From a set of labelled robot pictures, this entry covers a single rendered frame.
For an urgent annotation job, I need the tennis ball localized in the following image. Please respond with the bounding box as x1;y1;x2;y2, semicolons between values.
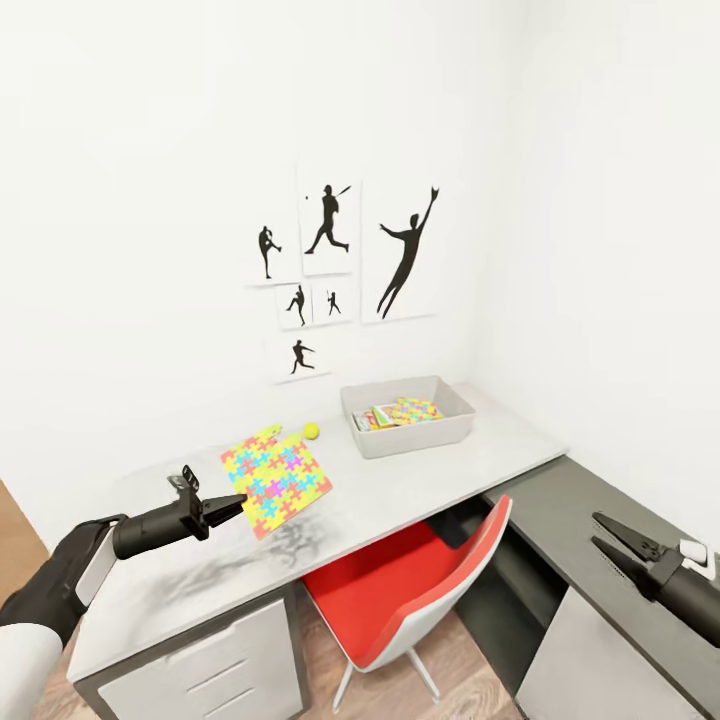
302;421;320;440

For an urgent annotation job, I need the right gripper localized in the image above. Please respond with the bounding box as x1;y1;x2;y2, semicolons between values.
591;512;720;650

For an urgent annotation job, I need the board game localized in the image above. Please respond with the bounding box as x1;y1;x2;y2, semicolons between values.
352;411;371;432
366;404;443;431

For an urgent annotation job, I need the jigsaw puzzle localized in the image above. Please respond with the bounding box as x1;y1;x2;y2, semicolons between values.
219;424;334;542
392;396;436;426

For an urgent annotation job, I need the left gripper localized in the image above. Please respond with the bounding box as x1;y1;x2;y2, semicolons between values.
142;487;248;550

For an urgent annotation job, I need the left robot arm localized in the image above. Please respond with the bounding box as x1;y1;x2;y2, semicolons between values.
0;460;248;720

